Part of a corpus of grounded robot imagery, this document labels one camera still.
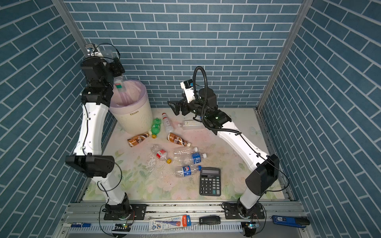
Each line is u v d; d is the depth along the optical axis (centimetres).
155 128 102
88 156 44
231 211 73
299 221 73
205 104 52
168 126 104
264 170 42
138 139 96
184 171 82
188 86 58
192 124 105
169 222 70
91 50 55
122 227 72
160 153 89
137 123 94
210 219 69
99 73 50
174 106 60
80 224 69
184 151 95
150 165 91
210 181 82
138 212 74
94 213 75
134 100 108
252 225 71
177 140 96
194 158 87
